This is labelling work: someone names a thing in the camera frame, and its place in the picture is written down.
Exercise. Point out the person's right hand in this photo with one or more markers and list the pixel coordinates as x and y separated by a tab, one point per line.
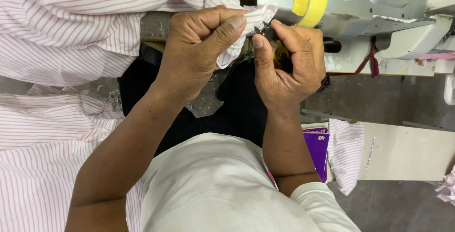
291	65

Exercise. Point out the person's left hand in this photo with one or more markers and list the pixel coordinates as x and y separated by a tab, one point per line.
192	50

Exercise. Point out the black thread snips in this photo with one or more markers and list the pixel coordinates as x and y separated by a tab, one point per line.
275	45

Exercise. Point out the pink striped white shirt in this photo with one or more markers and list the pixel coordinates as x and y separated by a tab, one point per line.
106	22

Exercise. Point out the person's black trousers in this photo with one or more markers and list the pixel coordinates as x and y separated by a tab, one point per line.
227	111

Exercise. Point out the grey sewing machine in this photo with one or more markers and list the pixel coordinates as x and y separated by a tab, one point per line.
355	15

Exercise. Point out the purple packet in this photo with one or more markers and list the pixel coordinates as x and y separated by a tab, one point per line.
316	150

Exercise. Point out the pink striped fabric piece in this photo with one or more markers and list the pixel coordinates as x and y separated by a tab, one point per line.
345	155

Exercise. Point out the person's white shirt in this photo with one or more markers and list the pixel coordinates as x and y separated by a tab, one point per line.
227	189

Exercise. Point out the grey cardboard sheet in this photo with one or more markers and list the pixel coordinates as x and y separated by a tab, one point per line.
405	152

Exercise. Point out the pile of pink striped fabric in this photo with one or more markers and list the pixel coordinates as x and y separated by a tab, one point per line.
53	161

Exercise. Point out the crumpled pink striped fabric scrap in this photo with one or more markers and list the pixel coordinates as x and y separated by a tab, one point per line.
447	187

